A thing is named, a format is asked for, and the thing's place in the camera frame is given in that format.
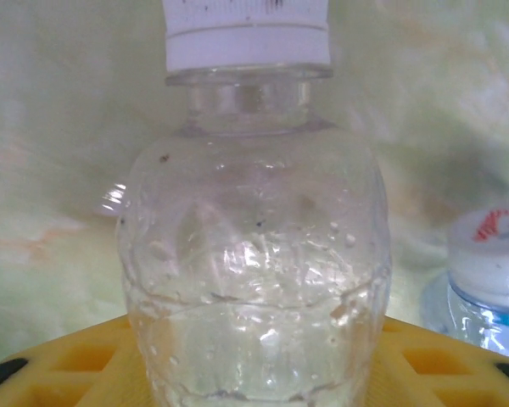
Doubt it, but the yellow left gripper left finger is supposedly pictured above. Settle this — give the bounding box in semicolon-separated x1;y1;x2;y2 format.
0;315;154;407

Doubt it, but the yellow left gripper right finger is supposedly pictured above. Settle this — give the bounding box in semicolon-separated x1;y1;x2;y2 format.
366;316;509;407

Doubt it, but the clear bottle plain white cap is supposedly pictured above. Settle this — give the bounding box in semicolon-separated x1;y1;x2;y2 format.
115;0;394;407

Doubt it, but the blue-label bottle printed white cap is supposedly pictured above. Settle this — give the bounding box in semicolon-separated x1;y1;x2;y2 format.
419;207;509;365

